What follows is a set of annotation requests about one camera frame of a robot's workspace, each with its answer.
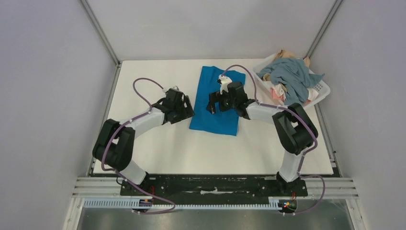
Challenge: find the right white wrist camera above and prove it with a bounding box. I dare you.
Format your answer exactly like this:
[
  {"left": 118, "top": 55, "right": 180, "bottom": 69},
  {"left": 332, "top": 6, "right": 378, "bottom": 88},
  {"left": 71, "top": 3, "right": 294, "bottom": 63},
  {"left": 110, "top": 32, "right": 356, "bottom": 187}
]
[{"left": 217, "top": 75, "right": 232, "bottom": 95}]

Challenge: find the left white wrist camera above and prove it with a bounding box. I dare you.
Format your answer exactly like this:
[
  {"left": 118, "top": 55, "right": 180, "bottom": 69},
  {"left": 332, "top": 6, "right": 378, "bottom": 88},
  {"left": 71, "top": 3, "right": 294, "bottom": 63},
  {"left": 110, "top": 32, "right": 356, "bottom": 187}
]
[{"left": 162, "top": 86, "right": 180, "bottom": 93}]

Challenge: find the white laundry basket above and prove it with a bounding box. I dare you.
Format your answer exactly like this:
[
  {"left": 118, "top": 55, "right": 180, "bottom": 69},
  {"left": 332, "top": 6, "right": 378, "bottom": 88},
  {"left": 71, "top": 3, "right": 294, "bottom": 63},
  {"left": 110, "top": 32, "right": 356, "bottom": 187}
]
[{"left": 252, "top": 53, "right": 330, "bottom": 109}]

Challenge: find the white cable duct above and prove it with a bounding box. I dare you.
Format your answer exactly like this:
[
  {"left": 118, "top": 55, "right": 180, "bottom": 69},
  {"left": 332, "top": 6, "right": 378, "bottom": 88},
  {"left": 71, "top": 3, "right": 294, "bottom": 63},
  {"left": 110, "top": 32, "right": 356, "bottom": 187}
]
[{"left": 83, "top": 198, "right": 283, "bottom": 211}]

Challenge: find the white t-shirt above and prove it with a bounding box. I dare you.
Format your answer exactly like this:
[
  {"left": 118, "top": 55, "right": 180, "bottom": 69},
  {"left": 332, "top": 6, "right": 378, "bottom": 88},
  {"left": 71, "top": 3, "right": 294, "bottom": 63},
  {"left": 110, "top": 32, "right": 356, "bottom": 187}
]
[{"left": 264, "top": 81, "right": 319, "bottom": 103}]

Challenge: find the grey-blue t-shirt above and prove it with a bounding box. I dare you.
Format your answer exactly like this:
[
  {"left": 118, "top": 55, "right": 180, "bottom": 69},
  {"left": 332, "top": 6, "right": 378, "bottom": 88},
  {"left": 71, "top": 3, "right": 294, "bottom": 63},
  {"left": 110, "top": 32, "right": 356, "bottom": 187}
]
[{"left": 258, "top": 58, "right": 324, "bottom": 91}]

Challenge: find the aluminium frame right post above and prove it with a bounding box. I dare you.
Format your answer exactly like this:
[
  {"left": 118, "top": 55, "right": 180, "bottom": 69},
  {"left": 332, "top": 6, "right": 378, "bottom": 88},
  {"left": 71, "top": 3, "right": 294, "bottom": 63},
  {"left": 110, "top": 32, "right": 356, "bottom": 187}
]
[{"left": 305, "top": 0, "right": 344, "bottom": 58}]

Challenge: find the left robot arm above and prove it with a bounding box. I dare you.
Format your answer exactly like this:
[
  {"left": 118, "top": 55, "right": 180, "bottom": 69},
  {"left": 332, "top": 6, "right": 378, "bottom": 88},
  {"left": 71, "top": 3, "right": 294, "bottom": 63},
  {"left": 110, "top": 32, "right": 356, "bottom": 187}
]
[{"left": 92, "top": 88, "right": 194, "bottom": 196}]

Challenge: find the aluminium frame left post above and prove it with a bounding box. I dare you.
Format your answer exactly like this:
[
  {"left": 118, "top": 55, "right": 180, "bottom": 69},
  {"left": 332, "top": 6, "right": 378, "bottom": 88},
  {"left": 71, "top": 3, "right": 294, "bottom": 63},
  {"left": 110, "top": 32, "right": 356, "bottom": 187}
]
[{"left": 79, "top": 0, "right": 122, "bottom": 175}]

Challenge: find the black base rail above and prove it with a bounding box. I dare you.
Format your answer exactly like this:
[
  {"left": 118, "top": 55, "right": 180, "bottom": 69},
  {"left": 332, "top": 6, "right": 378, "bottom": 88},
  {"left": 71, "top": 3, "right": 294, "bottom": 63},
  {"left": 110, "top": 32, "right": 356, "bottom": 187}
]
[{"left": 140, "top": 174, "right": 308, "bottom": 206}]

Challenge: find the pink t-shirt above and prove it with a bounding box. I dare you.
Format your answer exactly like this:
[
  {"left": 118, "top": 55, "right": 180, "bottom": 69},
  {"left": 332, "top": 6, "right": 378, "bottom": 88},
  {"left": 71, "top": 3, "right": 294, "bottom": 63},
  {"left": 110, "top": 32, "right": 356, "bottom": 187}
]
[{"left": 271, "top": 88, "right": 318, "bottom": 106}]

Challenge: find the aluminium frame post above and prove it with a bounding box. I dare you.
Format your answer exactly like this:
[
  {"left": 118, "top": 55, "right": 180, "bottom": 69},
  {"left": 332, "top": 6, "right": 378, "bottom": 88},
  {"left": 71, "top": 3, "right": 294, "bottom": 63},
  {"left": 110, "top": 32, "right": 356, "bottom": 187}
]
[
  {"left": 305, "top": 0, "right": 344, "bottom": 58},
  {"left": 79, "top": 0, "right": 122, "bottom": 175}
]

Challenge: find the beige t-shirt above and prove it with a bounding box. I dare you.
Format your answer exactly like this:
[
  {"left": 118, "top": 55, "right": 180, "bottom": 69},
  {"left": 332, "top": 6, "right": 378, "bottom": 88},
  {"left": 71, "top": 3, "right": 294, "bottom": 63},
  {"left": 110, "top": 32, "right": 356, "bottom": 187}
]
[{"left": 262, "top": 49, "right": 310, "bottom": 81}]

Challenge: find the blue t-shirt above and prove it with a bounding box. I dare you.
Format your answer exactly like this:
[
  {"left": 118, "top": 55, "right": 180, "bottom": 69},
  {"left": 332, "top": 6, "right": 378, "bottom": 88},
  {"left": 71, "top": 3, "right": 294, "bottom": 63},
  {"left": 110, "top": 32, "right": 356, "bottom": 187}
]
[{"left": 189, "top": 66, "right": 239, "bottom": 136}]

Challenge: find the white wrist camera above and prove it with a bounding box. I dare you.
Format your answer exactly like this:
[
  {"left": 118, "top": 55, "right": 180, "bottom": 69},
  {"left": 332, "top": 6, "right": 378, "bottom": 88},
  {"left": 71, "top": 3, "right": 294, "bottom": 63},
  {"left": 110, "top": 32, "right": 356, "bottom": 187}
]
[
  {"left": 162, "top": 86, "right": 180, "bottom": 93},
  {"left": 217, "top": 75, "right": 232, "bottom": 95}
]

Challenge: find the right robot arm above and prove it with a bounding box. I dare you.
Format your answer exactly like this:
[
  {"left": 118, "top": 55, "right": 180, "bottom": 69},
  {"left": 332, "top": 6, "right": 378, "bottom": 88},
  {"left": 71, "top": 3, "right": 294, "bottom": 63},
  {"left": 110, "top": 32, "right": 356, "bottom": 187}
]
[{"left": 206, "top": 81, "right": 318, "bottom": 196}]

